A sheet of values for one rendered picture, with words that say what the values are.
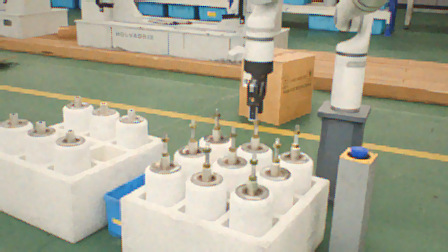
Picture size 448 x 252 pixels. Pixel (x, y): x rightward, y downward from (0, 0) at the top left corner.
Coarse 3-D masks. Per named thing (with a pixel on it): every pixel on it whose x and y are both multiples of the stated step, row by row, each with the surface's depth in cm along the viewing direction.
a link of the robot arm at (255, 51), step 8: (248, 40) 121; (272, 40) 121; (232, 48) 126; (240, 48) 127; (248, 48) 121; (256, 48) 120; (264, 48) 120; (272, 48) 122; (232, 56) 121; (240, 56) 123; (248, 56) 122; (256, 56) 121; (264, 56) 121; (272, 56) 122
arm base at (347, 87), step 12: (336, 60) 148; (348, 60) 145; (360, 60) 145; (336, 72) 149; (348, 72) 146; (360, 72) 147; (336, 84) 150; (348, 84) 147; (360, 84) 148; (336, 96) 150; (348, 96) 148; (360, 96) 150; (336, 108) 151; (348, 108) 150
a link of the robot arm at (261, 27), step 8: (256, 8) 123; (264, 8) 122; (272, 8) 121; (256, 16) 119; (264, 16) 119; (272, 16) 120; (248, 24) 120; (256, 24) 119; (264, 24) 118; (272, 24) 120; (248, 32) 121; (256, 32) 119; (264, 32) 119; (272, 32) 120; (256, 40) 120; (264, 40) 120
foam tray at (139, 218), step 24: (144, 192) 121; (312, 192) 124; (144, 216) 115; (168, 216) 111; (192, 216) 111; (288, 216) 112; (312, 216) 124; (144, 240) 117; (168, 240) 113; (192, 240) 109; (216, 240) 106; (240, 240) 103; (264, 240) 102; (288, 240) 111; (312, 240) 128
